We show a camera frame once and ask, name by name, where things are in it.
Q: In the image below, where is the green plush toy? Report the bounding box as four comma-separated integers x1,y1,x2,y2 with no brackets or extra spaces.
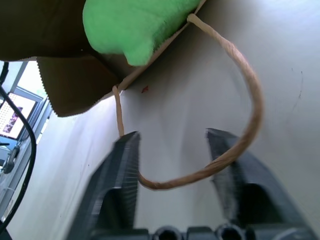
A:
82,0,202,67

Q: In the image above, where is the computer monitor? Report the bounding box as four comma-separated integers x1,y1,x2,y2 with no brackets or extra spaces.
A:
0,91,38,140

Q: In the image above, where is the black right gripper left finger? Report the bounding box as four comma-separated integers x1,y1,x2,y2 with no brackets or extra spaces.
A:
67,130,141,240

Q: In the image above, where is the black cable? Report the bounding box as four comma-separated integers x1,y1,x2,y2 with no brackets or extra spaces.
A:
0,61,37,227

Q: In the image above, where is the brown paper bag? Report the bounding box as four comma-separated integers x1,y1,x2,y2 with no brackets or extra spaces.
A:
0,0,264,191

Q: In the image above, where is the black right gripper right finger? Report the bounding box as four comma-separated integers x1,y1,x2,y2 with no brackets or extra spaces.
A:
204,127,316,240

